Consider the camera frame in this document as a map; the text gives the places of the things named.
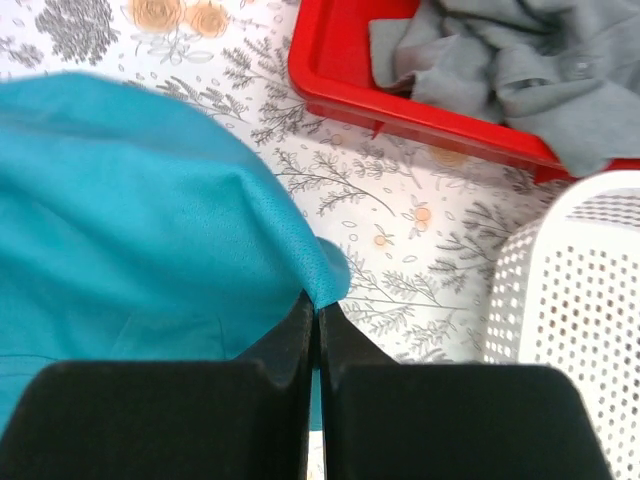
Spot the grey crumpled shirt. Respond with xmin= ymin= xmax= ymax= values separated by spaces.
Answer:
xmin=369 ymin=1 xmax=639 ymax=178

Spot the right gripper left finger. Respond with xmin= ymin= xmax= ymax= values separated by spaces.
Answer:
xmin=1 ymin=295 xmax=314 ymax=479

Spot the red plastic tray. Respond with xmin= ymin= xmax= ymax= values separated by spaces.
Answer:
xmin=288 ymin=1 xmax=639 ymax=182

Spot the teal t shirt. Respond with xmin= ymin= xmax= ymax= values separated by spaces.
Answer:
xmin=1 ymin=73 xmax=350 ymax=421

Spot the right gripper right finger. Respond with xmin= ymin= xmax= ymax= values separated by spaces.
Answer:
xmin=318 ymin=305 xmax=610 ymax=479

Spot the white perforated plastic basket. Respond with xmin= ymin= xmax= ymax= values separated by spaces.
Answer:
xmin=482 ymin=170 xmax=639 ymax=479

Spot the floral patterned table mat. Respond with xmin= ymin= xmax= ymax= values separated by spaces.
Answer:
xmin=1 ymin=1 xmax=559 ymax=363

